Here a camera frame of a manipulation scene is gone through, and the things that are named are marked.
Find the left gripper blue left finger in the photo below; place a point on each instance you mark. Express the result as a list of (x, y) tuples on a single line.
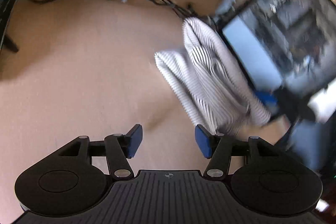
[(119, 148)]

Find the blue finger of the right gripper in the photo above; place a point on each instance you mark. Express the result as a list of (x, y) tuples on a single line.
[(268, 100)]

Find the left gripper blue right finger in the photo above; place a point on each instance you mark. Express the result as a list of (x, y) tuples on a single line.
[(216, 148)]

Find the striped beige sweater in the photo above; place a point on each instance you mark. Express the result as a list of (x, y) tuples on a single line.
[(209, 83)]

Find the white glass PC case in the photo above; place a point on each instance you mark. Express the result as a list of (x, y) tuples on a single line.
[(287, 48)]

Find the black mechanical keyboard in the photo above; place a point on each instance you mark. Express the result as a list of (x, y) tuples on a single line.
[(6, 12)]

